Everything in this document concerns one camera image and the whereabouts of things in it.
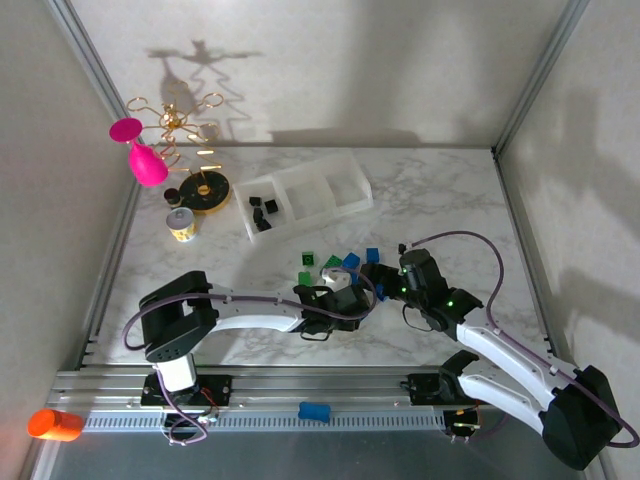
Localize small yellow white can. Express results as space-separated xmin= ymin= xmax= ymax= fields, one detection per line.
xmin=166 ymin=207 xmax=198 ymax=245

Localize pink wine glass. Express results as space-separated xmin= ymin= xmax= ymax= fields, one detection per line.
xmin=109 ymin=117 xmax=170 ymax=188

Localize orange cylinder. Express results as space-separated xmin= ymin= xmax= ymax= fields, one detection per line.
xmin=27 ymin=408 xmax=85 ymax=443

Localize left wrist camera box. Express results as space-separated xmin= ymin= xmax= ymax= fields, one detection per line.
xmin=320 ymin=267 xmax=354 ymax=293

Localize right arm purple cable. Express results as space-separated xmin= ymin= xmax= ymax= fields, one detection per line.
xmin=407 ymin=229 xmax=640 ymax=449

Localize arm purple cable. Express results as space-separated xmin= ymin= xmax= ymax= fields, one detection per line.
xmin=123 ymin=267 xmax=379 ymax=446
xmin=407 ymin=229 xmax=640 ymax=449

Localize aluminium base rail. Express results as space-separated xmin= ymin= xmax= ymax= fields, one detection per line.
xmin=47 ymin=367 xmax=594 ymax=412

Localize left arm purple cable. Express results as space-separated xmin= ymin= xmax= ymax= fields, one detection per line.
xmin=123 ymin=267 xmax=379 ymax=446

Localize blue brick on rail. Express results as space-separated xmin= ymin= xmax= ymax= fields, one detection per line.
xmin=298 ymin=401 xmax=332 ymax=424

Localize aluminium side rail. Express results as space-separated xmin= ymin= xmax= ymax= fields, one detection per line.
xmin=74 ymin=144 xmax=144 ymax=371
xmin=493 ymin=148 xmax=577 ymax=371

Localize grey slotted cable duct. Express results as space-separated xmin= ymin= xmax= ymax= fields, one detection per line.
xmin=82 ymin=410 xmax=451 ymax=434

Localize gold wire glass rack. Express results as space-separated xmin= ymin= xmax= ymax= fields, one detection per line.
xmin=126 ymin=82 xmax=234 ymax=217

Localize aluminium frame post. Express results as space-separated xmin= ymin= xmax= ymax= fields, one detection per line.
xmin=44 ymin=0 xmax=133 ymax=121
xmin=491 ymin=0 xmax=592 ymax=154

